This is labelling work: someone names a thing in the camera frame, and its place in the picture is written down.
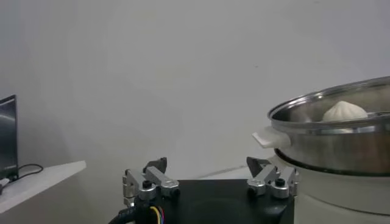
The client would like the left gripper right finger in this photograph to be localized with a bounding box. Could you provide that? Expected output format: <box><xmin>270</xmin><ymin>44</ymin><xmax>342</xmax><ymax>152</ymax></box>
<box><xmin>246</xmin><ymin>156</ymin><xmax>300</xmax><ymax>200</ymax></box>

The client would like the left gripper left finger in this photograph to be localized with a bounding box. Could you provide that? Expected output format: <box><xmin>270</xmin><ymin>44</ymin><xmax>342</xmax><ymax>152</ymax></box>
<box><xmin>122</xmin><ymin>156</ymin><xmax>181</xmax><ymax>208</ymax></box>

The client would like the white steamed baozi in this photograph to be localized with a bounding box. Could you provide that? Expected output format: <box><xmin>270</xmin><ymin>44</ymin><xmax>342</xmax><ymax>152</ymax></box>
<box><xmin>321</xmin><ymin>100</ymin><xmax>369</xmax><ymax>123</ymax></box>

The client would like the stainless steel steamer basket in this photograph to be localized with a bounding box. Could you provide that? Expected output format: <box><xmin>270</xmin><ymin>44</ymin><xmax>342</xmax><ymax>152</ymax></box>
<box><xmin>251</xmin><ymin>75</ymin><xmax>390</xmax><ymax>177</ymax></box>

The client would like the white side table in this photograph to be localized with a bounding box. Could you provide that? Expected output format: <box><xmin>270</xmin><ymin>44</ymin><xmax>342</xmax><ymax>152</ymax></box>
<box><xmin>0</xmin><ymin>160</ymin><xmax>88</xmax><ymax>214</ymax></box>

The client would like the black monitor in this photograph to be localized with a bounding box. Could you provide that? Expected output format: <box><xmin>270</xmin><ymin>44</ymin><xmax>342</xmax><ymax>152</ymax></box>
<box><xmin>0</xmin><ymin>94</ymin><xmax>20</xmax><ymax>182</ymax></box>

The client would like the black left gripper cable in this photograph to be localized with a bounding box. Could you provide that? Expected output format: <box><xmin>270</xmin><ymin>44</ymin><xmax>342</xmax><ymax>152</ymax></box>
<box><xmin>108</xmin><ymin>194</ymin><xmax>165</xmax><ymax>224</ymax></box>

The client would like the black cable on side table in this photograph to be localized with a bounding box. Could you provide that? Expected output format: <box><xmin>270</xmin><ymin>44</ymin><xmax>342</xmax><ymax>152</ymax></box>
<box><xmin>16</xmin><ymin>163</ymin><xmax>45</xmax><ymax>180</ymax></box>

